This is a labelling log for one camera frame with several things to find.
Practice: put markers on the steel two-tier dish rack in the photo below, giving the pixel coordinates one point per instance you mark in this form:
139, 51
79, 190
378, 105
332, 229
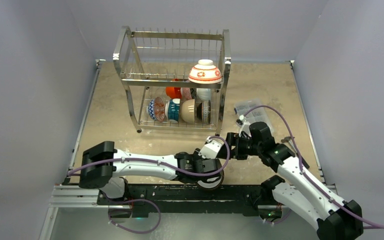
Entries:
147, 61

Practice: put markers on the brown-rimmed white bowl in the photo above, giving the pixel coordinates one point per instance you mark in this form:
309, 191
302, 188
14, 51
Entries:
213, 183

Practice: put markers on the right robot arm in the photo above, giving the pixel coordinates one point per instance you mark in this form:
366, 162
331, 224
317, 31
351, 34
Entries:
332, 217

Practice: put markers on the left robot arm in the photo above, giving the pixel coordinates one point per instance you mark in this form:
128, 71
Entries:
105, 168

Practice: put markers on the red geometric pattern bowl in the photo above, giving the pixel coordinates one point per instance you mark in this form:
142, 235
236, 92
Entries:
156, 109

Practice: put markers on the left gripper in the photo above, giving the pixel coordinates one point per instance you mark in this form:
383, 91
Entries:
203, 159

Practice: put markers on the beige speckled bowl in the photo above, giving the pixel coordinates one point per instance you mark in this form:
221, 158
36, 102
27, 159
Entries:
188, 111

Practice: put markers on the red floral pattern bowl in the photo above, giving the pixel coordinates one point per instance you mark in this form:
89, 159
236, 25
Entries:
205, 72

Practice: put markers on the black hex key tool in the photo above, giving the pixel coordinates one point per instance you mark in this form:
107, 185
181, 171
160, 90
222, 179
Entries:
290, 141

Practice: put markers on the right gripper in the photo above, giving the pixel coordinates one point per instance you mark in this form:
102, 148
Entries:
235, 145

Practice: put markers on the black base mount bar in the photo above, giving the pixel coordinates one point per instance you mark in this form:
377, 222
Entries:
142, 199

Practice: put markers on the clear plastic screw box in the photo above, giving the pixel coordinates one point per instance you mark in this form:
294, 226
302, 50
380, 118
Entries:
257, 115

